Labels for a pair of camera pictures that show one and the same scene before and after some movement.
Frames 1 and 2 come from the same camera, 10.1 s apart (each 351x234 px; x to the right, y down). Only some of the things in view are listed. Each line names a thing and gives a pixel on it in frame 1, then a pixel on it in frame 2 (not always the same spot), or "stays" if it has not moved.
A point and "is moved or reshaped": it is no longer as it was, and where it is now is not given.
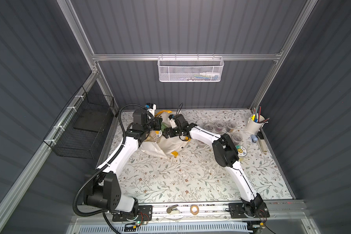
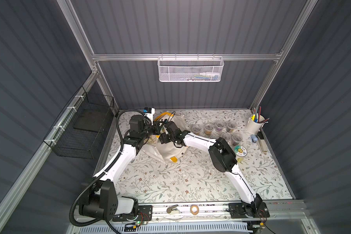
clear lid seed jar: (230, 126) → (219, 126)
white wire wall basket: (190, 68) stays
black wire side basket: (78, 133) stays
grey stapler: (262, 142) stays
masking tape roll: (192, 212) stays
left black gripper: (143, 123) stays
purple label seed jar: (209, 127) is moved or reshaped
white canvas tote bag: (156, 142) is moved or reshaped
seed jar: (236, 139) → (230, 126)
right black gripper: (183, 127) → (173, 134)
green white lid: (241, 150) stays
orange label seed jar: (219, 126) → (208, 129)
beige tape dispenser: (170, 210) stays
